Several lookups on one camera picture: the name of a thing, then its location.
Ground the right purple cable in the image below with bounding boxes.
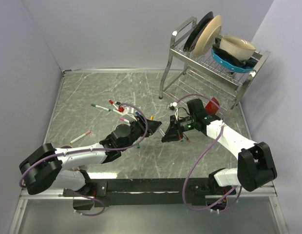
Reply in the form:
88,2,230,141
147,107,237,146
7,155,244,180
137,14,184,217
176,94,243,212

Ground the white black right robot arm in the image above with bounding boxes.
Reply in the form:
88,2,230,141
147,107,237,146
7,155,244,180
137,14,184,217
161,98,277,194

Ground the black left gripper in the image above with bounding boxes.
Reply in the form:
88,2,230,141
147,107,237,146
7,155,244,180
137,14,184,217
121,114,162,151

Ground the salmon cap marker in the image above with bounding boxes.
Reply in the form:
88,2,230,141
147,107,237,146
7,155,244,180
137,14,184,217
70,131,91,144

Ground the black dish under bowl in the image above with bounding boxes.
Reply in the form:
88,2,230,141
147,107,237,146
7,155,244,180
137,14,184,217
212,38,258,68

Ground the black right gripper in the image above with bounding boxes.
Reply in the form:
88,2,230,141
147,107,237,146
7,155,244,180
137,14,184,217
162,115,196,142

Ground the red bowl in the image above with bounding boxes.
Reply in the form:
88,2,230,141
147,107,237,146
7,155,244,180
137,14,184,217
205,97,219,115

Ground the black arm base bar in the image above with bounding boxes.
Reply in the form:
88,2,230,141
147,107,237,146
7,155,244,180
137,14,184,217
63,178,232,207

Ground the pink cap marker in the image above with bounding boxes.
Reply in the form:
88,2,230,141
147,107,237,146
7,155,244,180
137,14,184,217
119,117,131,124

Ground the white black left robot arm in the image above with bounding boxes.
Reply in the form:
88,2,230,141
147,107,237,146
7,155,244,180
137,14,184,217
19,116,162,196

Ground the beige plate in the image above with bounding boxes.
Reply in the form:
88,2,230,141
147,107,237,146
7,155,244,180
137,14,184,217
193,15,222,58

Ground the blue polka dot bowl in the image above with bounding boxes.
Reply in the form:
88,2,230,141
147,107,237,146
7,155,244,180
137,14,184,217
211,49,254,74

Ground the black plate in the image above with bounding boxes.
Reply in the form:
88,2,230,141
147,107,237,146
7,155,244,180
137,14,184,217
183,11,214,52

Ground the stainless steel dish rack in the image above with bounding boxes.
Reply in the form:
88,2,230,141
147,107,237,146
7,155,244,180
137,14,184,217
159,16,270,115

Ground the cream ceramic bowl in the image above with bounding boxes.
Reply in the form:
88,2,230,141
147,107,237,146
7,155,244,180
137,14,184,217
219,35,257,61

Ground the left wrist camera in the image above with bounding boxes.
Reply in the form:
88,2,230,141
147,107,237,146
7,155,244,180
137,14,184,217
118,106,136,121

